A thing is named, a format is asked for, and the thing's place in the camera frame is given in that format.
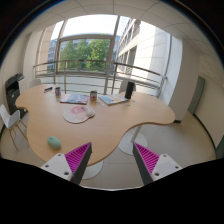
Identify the wooden curved table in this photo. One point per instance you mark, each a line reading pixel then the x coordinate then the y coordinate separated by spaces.
pixel 104 130

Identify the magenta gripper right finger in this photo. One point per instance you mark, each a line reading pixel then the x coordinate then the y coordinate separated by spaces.
pixel 153 166

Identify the right drink can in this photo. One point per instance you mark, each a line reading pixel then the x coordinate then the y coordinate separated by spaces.
pixel 93 95

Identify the white chair wooden legs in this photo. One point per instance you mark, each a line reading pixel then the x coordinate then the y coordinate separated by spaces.
pixel 12 121

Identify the green door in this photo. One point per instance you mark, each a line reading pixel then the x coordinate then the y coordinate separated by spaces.
pixel 197 95

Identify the mint green computer mouse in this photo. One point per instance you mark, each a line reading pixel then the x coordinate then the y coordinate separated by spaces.
pixel 54 142

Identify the white chair behind table left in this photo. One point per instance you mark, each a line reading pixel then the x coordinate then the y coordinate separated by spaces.
pixel 34 83

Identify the round pink white mouse pad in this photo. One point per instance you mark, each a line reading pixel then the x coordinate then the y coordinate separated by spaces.
pixel 78 114

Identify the magazine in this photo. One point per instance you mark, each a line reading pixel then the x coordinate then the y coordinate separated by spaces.
pixel 75 99
pixel 113 99

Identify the magazine on left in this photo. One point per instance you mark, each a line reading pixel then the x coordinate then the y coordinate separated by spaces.
pixel 75 99

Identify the metal balcony railing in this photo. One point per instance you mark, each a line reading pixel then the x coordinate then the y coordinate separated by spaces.
pixel 106 77

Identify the magazine on right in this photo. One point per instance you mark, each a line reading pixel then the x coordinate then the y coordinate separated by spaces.
pixel 113 99

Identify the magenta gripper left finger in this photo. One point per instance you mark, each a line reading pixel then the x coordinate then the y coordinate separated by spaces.
pixel 70 166

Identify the left drink can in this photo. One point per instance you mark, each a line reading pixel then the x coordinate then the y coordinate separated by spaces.
pixel 57 92

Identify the drink can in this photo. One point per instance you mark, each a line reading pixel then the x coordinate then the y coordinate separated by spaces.
pixel 57 92
pixel 93 95

